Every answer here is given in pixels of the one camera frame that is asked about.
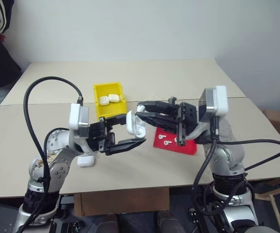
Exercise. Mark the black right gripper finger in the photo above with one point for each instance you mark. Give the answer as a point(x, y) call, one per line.
point(162, 121)
point(159, 107)

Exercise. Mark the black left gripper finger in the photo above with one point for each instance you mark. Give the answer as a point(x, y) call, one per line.
point(125, 145)
point(117, 120)

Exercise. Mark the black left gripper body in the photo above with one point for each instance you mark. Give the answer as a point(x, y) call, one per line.
point(98, 136)

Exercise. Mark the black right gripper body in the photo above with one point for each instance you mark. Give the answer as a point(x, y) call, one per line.
point(188, 116)

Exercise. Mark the white earbud case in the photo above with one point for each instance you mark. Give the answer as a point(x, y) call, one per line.
point(114, 98)
point(104, 100)
point(133, 125)
point(86, 161)

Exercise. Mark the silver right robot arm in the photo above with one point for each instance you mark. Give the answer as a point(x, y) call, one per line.
point(227, 157)

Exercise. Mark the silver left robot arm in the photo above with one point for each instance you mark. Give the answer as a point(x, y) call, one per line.
point(57, 167)

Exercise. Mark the yellow plastic bin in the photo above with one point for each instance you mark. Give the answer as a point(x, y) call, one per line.
point(110, 110)

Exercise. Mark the closed white earbud case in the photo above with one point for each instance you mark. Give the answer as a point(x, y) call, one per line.
point(114, 98)
point(104, 100)
point(86, 161)

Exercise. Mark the white earbud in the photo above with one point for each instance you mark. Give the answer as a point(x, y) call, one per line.
point(176, 139)
point(162, 137)
point(168, 142)

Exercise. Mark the red plastic tray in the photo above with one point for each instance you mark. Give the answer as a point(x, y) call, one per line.
point(174, 148)

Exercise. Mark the brown cardboard box under table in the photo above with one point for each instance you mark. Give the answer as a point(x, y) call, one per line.
point(123, 201)

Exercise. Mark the dark rounded shape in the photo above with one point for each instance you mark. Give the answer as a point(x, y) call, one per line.
point(170, 222)

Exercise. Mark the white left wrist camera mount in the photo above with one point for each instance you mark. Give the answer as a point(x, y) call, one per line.
point(75, 116)

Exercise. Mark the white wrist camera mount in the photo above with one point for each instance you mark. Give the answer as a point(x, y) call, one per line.
point(75, 116)
point(220, 102)

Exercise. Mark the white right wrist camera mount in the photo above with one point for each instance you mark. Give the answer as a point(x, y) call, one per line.
point(220, 102)

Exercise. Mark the light wooden frame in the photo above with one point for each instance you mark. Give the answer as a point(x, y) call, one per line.
point(274, 191)

